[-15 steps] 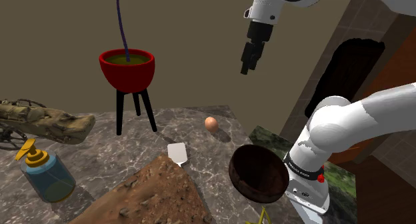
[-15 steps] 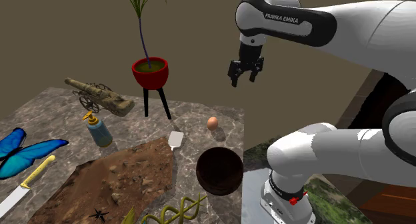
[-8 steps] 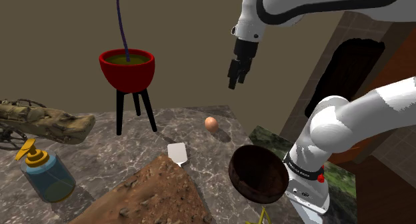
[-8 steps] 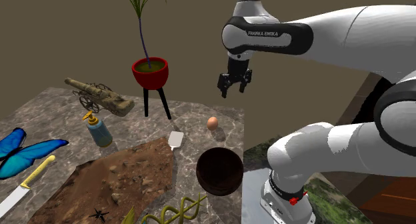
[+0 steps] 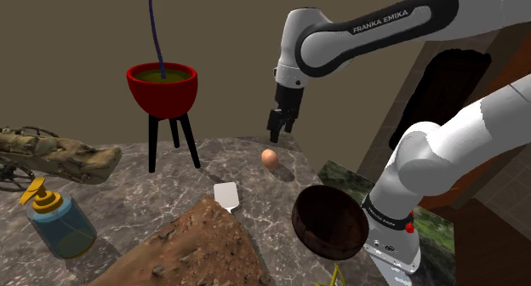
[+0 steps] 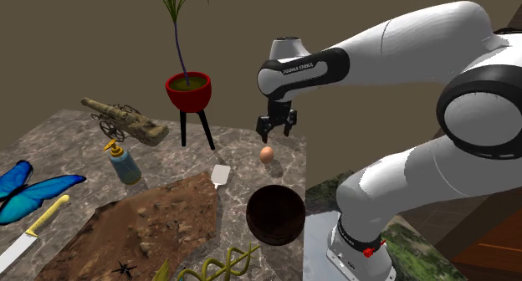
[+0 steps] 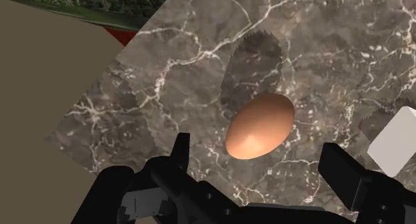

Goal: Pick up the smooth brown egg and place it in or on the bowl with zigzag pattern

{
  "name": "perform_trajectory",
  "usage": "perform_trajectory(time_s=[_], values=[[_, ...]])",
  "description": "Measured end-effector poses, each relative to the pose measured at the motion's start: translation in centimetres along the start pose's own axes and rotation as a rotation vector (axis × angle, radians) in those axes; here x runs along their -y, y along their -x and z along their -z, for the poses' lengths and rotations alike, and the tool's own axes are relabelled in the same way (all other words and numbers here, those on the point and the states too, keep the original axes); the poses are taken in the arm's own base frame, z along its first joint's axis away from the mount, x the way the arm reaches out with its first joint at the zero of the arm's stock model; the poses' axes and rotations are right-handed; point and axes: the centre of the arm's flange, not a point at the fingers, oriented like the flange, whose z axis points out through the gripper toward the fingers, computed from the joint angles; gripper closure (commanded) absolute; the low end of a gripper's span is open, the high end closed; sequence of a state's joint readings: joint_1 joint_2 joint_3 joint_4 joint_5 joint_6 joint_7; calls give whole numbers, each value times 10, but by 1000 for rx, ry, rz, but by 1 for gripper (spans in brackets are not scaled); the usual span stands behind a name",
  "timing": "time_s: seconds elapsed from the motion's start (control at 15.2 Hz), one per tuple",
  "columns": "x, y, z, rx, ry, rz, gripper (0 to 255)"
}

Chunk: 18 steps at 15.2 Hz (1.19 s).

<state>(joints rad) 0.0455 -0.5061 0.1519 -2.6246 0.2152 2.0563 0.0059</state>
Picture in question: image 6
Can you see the dark brown bowl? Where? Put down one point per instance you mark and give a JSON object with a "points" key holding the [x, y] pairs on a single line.
{"points": [[275, 215]]}

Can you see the landscape patterned robot stand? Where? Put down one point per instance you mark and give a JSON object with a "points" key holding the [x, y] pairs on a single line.
{"points": [[407, 247]]}

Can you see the brown egg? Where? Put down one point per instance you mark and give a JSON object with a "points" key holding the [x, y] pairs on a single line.
{"points": [[266, 154]]}

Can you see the blue butterfly figure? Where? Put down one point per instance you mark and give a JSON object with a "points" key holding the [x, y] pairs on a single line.
{"points": [[24, 196]]}

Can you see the plant in red pot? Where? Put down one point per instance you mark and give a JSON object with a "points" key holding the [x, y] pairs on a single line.
{"points": [[189, 92]]}

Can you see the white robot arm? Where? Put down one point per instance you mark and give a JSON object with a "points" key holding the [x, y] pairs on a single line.
{"points": [[424, 39]]}

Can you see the yellow green curly plant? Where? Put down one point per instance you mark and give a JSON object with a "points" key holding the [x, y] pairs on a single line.
{"points": [[216, 268]]}

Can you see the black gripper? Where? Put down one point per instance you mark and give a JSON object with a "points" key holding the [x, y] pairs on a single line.
{"points": [[279, 111]]}

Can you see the olive model cannon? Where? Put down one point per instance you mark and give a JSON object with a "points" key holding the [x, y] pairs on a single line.
{"points": [[134, 123]]}

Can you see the brown rocky soil slab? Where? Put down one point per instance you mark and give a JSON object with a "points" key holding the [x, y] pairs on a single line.
{"points": [[142, 227]]}

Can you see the blue yellow pump bottle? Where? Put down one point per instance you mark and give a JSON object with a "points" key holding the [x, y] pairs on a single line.
{"points": [[124, 168]]}

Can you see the small black spiky figure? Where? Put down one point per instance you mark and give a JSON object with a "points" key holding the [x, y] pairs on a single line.
{"points": [[124, 268]]}

